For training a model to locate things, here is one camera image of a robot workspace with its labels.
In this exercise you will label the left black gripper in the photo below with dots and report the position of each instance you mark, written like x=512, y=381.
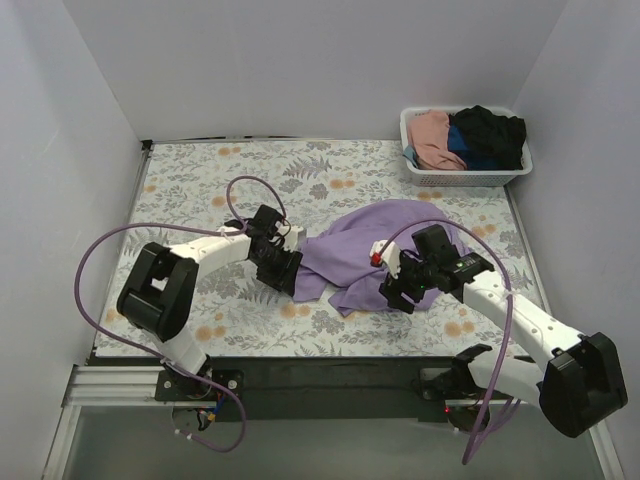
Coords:
x=279, y=270

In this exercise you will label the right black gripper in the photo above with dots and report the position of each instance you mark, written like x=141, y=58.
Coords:
x=400, y=291

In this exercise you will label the purple t shirt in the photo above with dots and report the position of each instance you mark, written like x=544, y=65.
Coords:
x=341, y=255

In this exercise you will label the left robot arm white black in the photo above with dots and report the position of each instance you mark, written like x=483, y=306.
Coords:
x=158, y=294

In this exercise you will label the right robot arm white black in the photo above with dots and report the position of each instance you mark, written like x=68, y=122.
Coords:
x=575, y=379

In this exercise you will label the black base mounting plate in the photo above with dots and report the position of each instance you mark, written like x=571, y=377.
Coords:
x=307, y=388

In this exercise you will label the white plastic laundry basket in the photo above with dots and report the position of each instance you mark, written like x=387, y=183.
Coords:
x=473, y=178

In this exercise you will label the floral patterned table cloth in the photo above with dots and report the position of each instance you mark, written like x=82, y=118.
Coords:
x=347, y=195

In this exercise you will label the blue t shirt in basket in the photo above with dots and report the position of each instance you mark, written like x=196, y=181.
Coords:
x=474, y=160

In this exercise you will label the pink t shirt in basket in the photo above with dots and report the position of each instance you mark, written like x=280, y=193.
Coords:
x=428, y=137

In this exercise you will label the black t shirt in basket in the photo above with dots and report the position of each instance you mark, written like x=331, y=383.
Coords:
x=498, y=136

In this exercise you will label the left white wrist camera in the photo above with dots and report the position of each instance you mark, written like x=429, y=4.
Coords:
x=290, y=237

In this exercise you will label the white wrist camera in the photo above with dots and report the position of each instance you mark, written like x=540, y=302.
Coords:
x=290, y=237
x=386, y=253

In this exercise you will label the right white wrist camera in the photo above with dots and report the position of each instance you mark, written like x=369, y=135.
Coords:
x=386, y=253

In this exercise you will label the aluminium frame rail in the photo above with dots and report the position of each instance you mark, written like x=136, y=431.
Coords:
x=107, y=386

